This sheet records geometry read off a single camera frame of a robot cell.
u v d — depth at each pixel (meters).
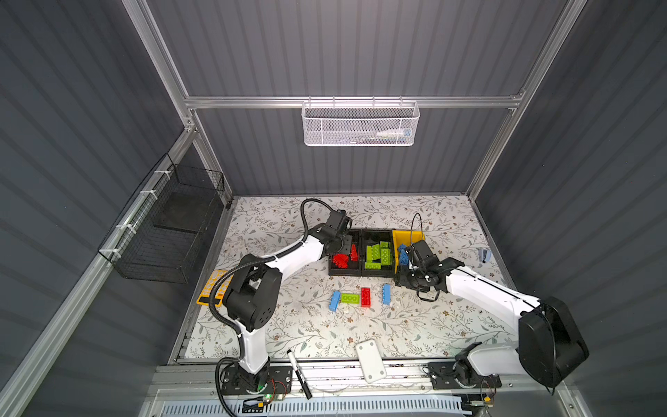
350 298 0.89
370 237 1.07
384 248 1.01
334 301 0.87
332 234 0.73
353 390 0.73
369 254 0.97
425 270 0.66
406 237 1.11
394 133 0.91
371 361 0.76
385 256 0.98
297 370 0.74
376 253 0.99
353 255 0.98
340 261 0.96
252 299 0.50
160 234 0.73
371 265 0.96
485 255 0.99
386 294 0.91
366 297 0.89
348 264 0.97
